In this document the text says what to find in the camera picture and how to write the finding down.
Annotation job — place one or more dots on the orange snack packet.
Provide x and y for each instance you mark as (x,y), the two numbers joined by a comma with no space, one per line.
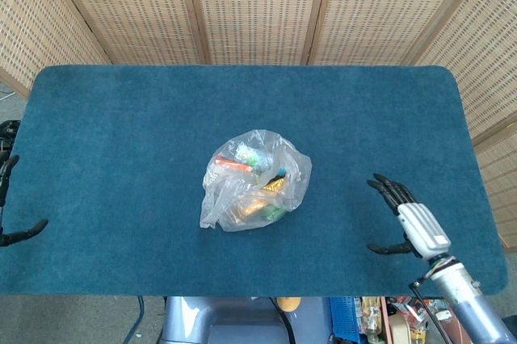
(232,164)

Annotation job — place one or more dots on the woven bamboo folding screen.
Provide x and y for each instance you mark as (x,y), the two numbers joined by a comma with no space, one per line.
(258,9)

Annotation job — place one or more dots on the clear yellow bottle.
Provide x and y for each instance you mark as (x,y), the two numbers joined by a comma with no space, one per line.
(371,315)

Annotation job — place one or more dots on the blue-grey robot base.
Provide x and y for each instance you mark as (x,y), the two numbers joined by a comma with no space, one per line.
(226,320)

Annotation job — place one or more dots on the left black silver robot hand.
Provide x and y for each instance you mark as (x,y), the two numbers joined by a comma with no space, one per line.
(24,233)

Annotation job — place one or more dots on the clear plastic bag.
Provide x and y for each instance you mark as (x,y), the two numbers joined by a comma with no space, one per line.
(226,202)

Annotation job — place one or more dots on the black yellow snack packet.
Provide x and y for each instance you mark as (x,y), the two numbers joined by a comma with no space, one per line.
(274,184)

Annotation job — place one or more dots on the pink box of clutter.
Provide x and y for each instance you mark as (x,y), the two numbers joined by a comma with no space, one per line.
(408,320)

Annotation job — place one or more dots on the orange round object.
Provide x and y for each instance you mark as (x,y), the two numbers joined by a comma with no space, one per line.
(288,303)

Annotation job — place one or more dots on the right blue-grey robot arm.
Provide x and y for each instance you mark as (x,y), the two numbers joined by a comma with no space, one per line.
(464,299)

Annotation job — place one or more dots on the gold foil snack packet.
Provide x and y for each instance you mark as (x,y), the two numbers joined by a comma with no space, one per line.
(250,208)

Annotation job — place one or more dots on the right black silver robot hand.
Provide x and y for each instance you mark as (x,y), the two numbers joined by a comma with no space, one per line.
(420,227)

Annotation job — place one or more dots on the blue carpet mat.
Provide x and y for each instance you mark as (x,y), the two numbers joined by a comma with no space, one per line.
(121,158)

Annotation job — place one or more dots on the blue perforated plastic basket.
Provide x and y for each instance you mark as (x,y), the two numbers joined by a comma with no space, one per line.
(343,320)

